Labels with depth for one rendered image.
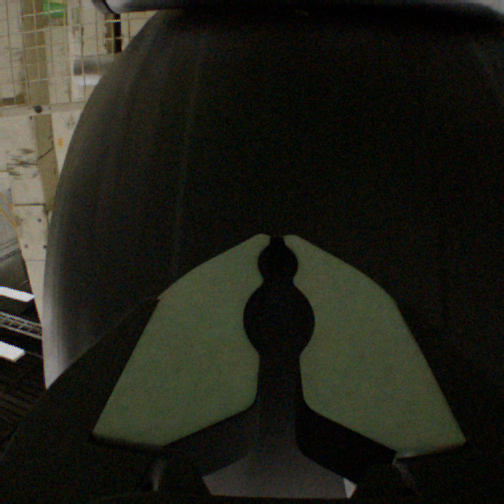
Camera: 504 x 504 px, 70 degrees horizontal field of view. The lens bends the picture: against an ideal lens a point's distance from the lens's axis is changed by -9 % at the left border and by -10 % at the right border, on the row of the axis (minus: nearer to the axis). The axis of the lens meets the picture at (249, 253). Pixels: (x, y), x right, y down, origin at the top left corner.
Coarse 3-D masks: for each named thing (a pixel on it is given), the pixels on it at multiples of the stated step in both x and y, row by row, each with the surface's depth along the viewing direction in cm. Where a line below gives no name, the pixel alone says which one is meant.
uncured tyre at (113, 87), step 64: (128, 64) 18; (192, 64) 17; (256, 64) 17; (320, 64) 17; (384, 64) 17; (448, 64) 17; (128, 128) 16; (192, 128) 15; (256, 128) 15; (320, 128) 15; (384, 128) 15; (448, 128) 15; (64, 192) 18; (128, 192) 15; (192, 192) 15; (256, 192) 15; (320, 192) 14; (384, 192) 14; (448, 192) 14; (64, 256) 17; (128, 256) 14; (192, 256) 14; (384, 256) 14; (448, 256) 14; (64, 320) 16; (448, 320) 14; (256, 448) 14
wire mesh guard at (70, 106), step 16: (16, 0) 60; (48, 0) 59; (64, 0) 59; (64, 16) 60; (80, 16) 61; (96, 16) 61; (112, 16) 61; (128, 16) 60; (144, 16) 60; (80, 32) 62; (96, 32) 62; (112, 32) 62; (128, 32) 61; (32, 48) 63; (96, 48) 63; (112, 48) 63; (32, 64) 64; (0, 80) 65; (32, 80) 65; (0, 112) 67; (16, 112) 67; (32, 112) 67; (48, 112) 67
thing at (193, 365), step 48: (192, 288) 10; (240, 288) 10; (144, 336) 8; (192, 336) 8; (240, 336) 8; (144, 384) 7; (192, 384) 7; (240, 384) 7; (96, 432) 6; (144, 432) 6; (192, 432) 6; (240, 432) 7
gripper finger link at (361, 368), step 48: (288, 240) 12; (288, 288) 12; (336, 288) 10; (336, 336) 8; (384, 336) 8; (336, 384) 7; (384, 384) 7; (432, 384) 7; (336, 432) 6; (384, 432) 6; (432, 432) 6
